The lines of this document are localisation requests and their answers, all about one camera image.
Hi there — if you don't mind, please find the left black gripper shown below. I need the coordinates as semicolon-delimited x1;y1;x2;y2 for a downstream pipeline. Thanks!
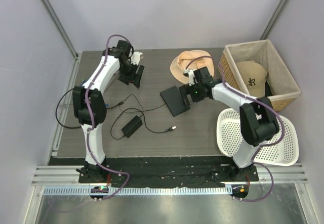
118;61;144;88

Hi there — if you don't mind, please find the black network switch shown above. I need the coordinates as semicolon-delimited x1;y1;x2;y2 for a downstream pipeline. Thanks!
160;86;190;117

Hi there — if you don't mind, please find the black ethernet cable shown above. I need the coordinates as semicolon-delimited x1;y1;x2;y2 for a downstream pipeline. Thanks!
55;88;82;129

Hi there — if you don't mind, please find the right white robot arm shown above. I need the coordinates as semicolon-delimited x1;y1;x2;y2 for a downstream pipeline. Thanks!
179;67;282;181

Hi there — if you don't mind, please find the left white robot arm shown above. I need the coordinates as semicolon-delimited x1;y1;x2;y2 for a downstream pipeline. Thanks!
72;40;144;183

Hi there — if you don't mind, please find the peach bucket hat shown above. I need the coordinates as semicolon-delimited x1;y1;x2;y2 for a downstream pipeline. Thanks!
170;50;215;84

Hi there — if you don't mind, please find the black power adapter brick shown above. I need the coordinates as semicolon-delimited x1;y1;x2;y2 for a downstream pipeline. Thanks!
121;116;143;138

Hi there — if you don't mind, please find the beige baseball cap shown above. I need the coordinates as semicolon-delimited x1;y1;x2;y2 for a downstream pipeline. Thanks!
236;61;268;98

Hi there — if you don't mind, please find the wicker basket with liner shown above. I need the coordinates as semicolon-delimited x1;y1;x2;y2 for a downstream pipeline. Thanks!
218;39;301;112

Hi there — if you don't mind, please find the white perforated plastic basket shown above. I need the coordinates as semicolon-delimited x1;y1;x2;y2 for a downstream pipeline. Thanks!
216;108;299;166

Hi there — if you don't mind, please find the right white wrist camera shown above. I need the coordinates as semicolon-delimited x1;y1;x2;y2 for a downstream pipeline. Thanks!
183;69;196;86

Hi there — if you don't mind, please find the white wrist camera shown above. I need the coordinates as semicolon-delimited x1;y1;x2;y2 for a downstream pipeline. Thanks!
131;52;143;66
183;69;196;86

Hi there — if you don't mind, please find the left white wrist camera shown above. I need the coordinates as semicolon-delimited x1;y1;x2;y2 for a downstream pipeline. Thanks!
131;52;143;66

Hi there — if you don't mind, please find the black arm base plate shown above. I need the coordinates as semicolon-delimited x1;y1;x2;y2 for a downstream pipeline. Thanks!
77;156;259;189

